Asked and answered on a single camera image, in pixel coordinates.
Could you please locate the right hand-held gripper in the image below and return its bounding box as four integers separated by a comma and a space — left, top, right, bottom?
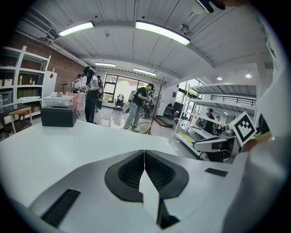
192, 111, 258, 163

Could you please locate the white square table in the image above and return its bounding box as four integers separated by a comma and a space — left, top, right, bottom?
0, 119, 180, 207

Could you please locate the black office chair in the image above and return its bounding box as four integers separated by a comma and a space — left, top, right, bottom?
112, 94, 126, 115

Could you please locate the white metal shelving rack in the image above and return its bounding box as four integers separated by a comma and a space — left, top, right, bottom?
173, 82, 260, 160

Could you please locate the white ladder bookshelf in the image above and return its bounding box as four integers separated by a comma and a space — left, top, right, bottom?
0, 45, 52, 111

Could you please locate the ceiling air conditioner unit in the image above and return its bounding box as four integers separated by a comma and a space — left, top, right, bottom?
14, 19, 52, 39

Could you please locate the pink cloth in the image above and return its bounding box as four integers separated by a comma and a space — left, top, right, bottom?
65, 91, 86, 112

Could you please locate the small white side table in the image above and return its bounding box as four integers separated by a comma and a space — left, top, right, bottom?
42, 95, 75, 108

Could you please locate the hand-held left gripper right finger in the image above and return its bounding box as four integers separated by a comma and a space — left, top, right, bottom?
145, 149, 235, 233

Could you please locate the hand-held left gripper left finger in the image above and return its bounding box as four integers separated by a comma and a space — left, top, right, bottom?
28, 149, 157, 233

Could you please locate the light wooden chair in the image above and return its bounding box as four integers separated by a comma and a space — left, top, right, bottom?
9, 106, 34, 135

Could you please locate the black leather tissue box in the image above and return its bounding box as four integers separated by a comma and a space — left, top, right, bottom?
40, 104, 78, 127

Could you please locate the person's right forearm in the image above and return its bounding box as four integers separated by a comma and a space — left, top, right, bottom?
241, 133, 273, 153

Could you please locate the long ceiling light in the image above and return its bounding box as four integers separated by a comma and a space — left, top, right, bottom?
135, 20, 191, 46
94, 62, 117, 68
57, 20, 95, 37
133, 67, 158, 76

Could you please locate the wooden coat rack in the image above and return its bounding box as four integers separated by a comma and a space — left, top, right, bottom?
151, 76, 168, 126

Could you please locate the person's white t-shirt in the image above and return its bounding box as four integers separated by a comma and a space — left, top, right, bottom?
233, 72, 291, 233

